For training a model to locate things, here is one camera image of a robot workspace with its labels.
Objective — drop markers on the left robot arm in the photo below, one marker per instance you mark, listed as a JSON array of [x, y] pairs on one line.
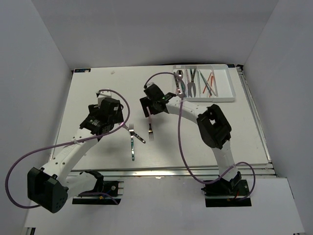
[[50, 186]]

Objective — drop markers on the white divided utensil tray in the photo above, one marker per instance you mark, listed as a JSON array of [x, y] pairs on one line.
[[226, 92]]

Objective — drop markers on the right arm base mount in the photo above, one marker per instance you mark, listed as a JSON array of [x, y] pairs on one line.
[[218, 197]]

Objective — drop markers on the dark speckled handled fork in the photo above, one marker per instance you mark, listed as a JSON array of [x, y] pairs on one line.
[[135, 134]]

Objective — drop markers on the teal handled knife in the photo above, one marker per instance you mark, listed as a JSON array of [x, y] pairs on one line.
[[193, 86]]

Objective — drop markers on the teal handled fork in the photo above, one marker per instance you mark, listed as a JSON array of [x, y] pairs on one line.
[[132, 144]]

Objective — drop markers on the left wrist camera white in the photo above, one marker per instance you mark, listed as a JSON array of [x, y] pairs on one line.
[[101, 95]]

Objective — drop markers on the orange chopstick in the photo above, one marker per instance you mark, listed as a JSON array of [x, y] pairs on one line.
[[204, 79], [211, 79]]

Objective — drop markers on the teal handled spoon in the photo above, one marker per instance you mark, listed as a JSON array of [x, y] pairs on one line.
[[182, 84]]

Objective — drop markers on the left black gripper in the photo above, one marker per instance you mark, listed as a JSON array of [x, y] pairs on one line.
[[118, 118]]

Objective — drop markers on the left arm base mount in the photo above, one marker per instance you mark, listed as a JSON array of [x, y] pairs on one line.
[[104, 192]]

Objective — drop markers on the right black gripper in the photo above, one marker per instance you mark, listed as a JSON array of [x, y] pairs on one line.
[[145, 102]]

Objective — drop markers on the pink handled spoon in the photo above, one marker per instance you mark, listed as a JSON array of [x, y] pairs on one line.
[[179, 93]]

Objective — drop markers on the pink handled fork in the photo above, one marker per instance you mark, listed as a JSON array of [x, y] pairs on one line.
[[150, 131]]

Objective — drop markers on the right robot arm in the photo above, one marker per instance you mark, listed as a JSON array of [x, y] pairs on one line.
[[213, 127]]

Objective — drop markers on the dark handled spoon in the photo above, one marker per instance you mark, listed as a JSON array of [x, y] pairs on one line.
[[176, 80]]

